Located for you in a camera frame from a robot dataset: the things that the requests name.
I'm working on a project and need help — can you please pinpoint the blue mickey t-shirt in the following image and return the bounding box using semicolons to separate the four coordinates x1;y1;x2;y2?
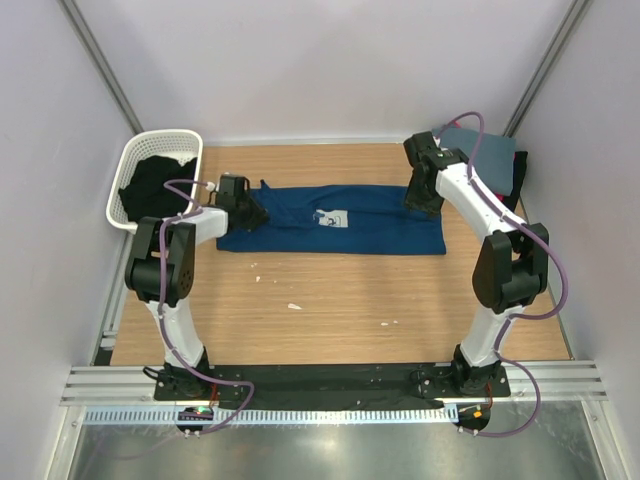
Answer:
216;182;446;256

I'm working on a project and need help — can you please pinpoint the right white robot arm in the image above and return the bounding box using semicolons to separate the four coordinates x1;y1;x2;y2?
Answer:
403;131;548;396

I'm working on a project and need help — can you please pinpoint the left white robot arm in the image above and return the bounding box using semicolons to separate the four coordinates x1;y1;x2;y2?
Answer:
125;173;269;400

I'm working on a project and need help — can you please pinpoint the folded grey t-shirt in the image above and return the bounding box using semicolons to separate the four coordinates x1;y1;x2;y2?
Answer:
433;126;516;195

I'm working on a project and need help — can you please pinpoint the white plastic laundry basket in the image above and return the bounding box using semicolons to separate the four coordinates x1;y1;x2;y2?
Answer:
106;129;204;233

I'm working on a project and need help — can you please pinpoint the folded black t-shirt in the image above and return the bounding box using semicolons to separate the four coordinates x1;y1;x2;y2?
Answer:
502;151;528;212

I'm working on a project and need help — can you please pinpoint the black t-shirt in basket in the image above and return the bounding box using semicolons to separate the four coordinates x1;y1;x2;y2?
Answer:
118;155;197;222

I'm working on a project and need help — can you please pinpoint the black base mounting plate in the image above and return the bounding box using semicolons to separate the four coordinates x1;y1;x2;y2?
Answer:
143;363;511;411

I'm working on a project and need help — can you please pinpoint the white slotted cable duct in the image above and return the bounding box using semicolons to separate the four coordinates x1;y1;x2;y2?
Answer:
84;404;458;426

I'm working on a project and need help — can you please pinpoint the aluminium frame rail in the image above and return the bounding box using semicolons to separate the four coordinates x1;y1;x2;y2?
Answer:
60;360;608;406

